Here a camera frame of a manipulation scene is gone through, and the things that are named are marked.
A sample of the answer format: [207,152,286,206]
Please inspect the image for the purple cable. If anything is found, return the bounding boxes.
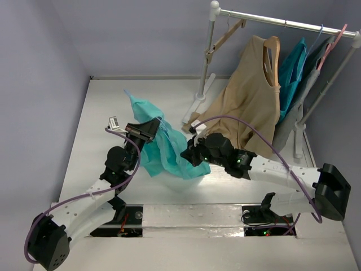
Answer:
[24,126,142,263]
[189,115,324,237]

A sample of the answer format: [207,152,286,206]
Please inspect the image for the wooden clip hanger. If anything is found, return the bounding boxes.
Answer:
[204,12,246,66]

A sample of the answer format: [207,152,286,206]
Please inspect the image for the turquoise hanging shirt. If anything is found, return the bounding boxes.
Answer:
[278,38,307,124]

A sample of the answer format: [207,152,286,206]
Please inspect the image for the white clothes rack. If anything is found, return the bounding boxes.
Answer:
[182,0,361,165]

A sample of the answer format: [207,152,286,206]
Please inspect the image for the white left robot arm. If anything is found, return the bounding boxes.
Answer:
[24,117,162,270]

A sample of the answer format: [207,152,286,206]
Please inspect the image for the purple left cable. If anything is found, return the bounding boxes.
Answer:
[24,126,142,263]

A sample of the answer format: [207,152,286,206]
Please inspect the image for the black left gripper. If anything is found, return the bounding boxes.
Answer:
[123,117,160,171]

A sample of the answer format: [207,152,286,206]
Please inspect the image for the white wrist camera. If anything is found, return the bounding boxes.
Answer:
[189,120,207,145]
[107,116,127,133]

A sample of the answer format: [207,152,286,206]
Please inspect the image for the grey hanging shirt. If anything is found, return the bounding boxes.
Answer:
[273,36,334,159]

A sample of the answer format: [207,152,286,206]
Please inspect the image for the beige tank top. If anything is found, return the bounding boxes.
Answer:
[182,36,280,158]

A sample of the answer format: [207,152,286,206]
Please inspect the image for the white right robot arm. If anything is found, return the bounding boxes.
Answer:
[181,133,351,222]

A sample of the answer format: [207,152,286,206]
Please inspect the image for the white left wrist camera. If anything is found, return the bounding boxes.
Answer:
[107,116,127,133]

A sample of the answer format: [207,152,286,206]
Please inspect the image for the pink hanger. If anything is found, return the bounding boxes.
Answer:
[317,24,348,71]

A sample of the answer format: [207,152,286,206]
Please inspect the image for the teal t shirt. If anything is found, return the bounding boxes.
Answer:
[129,94,210,180]

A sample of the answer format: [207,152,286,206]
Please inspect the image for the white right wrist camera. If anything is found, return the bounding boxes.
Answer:
[189,120,207,145]

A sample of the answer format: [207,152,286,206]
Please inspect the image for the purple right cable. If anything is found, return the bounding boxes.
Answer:
[189,115,324,237]

